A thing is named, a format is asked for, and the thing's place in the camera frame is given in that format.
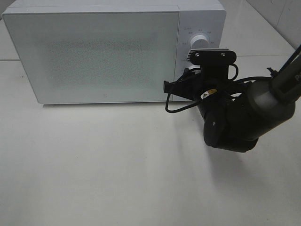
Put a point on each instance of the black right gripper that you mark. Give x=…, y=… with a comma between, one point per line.
x=195, y=83

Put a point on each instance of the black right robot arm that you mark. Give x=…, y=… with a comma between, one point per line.
x=236, y=112

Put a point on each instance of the upper white power knob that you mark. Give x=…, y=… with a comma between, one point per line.
x=199, y=42

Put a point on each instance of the white microwave oven body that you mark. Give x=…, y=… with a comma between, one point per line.
x=206, y=17

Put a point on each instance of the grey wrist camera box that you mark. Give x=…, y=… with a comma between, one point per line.
x=211, y=56

